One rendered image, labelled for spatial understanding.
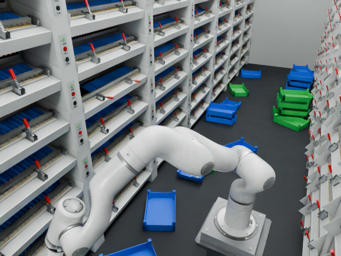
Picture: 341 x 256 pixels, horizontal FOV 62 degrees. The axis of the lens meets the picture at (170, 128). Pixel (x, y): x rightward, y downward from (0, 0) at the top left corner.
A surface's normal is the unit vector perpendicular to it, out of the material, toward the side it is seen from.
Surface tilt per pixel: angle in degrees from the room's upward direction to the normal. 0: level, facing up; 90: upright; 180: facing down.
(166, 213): 0
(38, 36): 106
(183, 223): 0
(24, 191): 16
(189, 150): 52
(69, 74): 90
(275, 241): 0
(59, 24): 90
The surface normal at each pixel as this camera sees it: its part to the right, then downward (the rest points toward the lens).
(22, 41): 0.87, 0.44
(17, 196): 0.26, -0.78
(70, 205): 0.42, -0.82
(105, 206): 0.90, -0.14
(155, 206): 0.00, -0.88
